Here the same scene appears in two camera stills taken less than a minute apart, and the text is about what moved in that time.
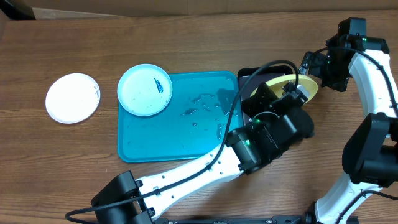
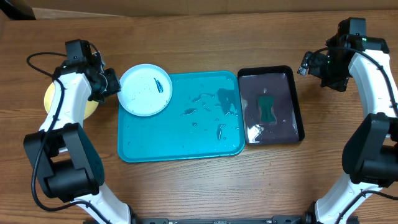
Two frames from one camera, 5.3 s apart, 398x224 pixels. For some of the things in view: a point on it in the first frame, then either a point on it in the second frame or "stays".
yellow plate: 307,86 → 90,107
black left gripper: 247,105 → 114,86
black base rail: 250,219 stays
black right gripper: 339,84 stays
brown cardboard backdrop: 48,9 stays
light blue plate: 144,89 stays
